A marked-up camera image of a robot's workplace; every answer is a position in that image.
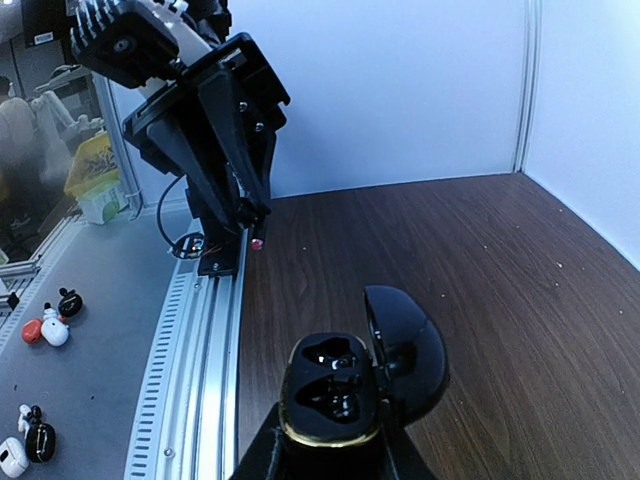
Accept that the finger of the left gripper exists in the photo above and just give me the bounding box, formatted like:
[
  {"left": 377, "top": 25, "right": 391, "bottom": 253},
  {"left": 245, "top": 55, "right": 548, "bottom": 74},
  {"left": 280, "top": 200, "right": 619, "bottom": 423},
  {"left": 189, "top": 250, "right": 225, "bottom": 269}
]
[
  {"left": 198, "top": 70, "right": 273, "bottom": 216},
  {"left": 144, "top": 117, "right": 250, "bottom": 229}
]

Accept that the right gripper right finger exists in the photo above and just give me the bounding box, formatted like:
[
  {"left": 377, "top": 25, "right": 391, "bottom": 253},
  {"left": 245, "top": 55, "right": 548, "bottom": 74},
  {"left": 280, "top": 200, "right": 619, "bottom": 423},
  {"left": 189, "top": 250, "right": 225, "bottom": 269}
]
[{"left": 377, "top": 400, "right": 438, "bottom": 480}]

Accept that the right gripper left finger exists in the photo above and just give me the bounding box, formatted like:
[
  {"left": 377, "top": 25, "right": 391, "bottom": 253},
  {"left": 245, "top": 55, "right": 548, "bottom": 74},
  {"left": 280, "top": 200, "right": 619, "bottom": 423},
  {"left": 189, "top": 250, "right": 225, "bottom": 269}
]
[{"left": 232, "top": 402, "right": 300, "bottom": 480}]

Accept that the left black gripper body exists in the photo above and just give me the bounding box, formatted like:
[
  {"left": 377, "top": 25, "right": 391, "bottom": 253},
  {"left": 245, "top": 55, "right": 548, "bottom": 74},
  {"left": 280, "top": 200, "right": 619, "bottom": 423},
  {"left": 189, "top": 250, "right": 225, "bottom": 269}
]
[{"left": 124, "top": 33, "right": 290, "bottom": 175}]

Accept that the black glossy charging case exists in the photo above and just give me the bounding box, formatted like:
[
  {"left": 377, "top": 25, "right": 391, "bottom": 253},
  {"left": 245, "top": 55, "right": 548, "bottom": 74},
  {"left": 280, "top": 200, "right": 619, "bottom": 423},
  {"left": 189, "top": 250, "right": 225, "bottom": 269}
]
[{"left": 279, "top": 285, "right": 450, "bottom": 448}]

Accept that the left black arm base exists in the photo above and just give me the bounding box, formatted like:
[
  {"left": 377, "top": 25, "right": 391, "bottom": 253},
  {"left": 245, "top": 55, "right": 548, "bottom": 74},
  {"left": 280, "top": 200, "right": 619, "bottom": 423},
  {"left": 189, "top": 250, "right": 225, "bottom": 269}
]
[{"left": 198, "top": 222, "right": 243, "bottom": 277}]

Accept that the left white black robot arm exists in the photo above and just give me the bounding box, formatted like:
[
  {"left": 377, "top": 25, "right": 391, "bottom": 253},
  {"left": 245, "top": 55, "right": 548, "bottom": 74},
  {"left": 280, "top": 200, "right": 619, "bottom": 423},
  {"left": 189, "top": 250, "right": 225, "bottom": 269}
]
[{"left": 123, "top": 32, "right": 290, "bottom": 236}]

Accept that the black round earbud case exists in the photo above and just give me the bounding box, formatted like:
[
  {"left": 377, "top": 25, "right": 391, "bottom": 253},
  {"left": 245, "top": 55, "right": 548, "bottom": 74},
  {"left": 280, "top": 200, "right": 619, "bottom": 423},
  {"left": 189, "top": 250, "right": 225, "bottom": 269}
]
[{"left": 58, "top": 287, "right": 83, "bottom": 318}]

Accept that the snoopy white earbud case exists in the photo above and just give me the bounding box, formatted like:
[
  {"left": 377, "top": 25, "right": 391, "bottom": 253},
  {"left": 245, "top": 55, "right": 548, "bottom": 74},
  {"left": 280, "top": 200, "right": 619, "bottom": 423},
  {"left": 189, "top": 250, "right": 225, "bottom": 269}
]
[{"left": 41, "top": 302, "right": 69, "bottom": 347}]

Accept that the black case with gold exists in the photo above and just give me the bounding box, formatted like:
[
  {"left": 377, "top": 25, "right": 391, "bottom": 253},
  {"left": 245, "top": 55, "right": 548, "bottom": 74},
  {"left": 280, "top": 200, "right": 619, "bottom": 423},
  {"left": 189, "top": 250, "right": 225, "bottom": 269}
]
[{"left": 25, "top": 422, "right": 57, "bottom": 463}]

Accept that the orange red earbud case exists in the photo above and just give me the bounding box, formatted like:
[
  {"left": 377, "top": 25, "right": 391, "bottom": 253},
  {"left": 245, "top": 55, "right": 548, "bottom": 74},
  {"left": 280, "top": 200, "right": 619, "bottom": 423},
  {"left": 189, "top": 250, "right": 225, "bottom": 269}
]
[{"left": 21, "top": 318, "right": 43, "bottom": 345}]

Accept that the yellow green carton box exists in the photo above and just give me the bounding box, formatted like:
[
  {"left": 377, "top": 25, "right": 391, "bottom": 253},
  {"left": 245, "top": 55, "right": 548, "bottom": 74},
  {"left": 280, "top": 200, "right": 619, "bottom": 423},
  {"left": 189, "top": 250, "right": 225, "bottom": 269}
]
[{"left": 64, "top": 132, "right": 129, "bottom": 225}]

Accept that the left small circuit board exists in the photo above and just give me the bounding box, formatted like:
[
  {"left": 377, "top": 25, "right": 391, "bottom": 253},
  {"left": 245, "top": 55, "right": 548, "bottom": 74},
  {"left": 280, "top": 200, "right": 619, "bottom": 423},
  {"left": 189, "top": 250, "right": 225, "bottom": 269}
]
[{"left": 171, "top": 232, "right": 205, "bottom": 260}]

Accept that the right aluminium frame post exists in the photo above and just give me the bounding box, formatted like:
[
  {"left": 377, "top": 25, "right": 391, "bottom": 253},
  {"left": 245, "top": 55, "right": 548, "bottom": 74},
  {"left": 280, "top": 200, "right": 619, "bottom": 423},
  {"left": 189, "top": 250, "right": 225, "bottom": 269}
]
[{"left": 92, "top": 73, "right": 144, "bottom": 221}]

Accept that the front aluminium rail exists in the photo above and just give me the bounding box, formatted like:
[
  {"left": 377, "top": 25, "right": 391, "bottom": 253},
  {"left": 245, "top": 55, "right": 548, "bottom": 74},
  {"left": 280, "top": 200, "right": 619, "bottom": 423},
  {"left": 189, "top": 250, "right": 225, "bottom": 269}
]
[{"left": 124, "top": 246, "right": 247, "bottom": 479}]

